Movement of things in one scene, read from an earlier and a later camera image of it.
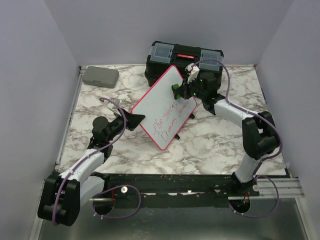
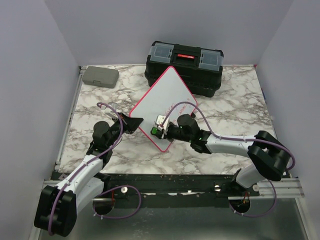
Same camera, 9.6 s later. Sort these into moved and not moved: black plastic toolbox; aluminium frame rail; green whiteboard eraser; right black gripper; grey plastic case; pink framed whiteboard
Moved: right black gripper; green whiteboard eraser
Not moved: pink framed whiteboard; grey plastic case; black plastic toolbox; aluminium frame rail
